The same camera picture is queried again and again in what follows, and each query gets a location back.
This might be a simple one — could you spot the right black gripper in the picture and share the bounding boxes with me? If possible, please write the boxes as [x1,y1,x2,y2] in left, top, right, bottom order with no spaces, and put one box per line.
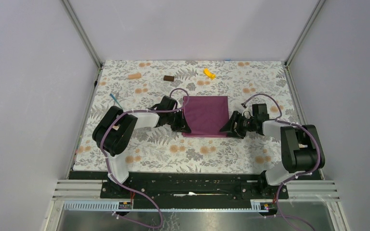
[219,111,257,140]

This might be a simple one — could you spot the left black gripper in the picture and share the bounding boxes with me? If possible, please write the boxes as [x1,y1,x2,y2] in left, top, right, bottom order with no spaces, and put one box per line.
[166,108,190,132]

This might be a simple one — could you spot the purple cloth napkin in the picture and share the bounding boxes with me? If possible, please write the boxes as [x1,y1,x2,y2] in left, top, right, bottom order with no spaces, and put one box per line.
[182,96,229,138]

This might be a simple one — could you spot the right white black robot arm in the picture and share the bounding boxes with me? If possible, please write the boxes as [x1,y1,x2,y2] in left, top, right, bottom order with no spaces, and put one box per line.
[220,103,325,198]

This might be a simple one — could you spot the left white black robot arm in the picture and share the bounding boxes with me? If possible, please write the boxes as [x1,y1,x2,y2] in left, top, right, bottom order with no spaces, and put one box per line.
[92,96,191,198]

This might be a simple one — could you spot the brown toy block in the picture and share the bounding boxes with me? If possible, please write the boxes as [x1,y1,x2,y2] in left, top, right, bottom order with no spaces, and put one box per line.
[163,75,175,82]

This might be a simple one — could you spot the yellow toy piece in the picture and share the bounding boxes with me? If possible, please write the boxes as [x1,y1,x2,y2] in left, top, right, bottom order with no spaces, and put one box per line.
[203,68,216,79]

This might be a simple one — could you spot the floral patterned table mat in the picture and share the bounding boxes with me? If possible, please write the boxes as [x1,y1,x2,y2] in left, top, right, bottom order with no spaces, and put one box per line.
[72,60,300,174]

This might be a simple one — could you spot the orange toy block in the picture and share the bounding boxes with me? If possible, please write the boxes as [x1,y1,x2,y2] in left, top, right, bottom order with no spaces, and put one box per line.
[127,73,142,80]

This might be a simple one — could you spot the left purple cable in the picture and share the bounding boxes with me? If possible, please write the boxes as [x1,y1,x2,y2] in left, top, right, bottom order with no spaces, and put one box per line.
[100,88,190,229]

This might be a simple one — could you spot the purple cable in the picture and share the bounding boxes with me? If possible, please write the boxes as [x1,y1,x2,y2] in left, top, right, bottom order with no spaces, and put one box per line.
[100,88,190,229]
[241,93,321,231]

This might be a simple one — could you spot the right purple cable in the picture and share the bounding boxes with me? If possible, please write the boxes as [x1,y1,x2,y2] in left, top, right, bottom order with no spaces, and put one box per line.
[241,93,321,231]

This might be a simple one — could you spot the white slotted cable duct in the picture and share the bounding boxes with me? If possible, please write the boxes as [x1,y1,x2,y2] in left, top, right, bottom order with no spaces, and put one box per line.
[64,200,270,213]

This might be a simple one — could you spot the left aluminium frame post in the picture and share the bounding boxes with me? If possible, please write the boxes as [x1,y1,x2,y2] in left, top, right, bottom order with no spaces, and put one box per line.
[60,0,103,69]

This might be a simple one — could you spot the aluminium frame post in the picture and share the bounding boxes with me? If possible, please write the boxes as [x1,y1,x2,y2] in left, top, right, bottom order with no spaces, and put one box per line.
[284,0,326,67]
[60,0,103,69]

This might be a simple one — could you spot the right aluminium frame post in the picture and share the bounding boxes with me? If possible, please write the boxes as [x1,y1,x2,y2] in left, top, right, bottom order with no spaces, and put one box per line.
[284,0,326,67]

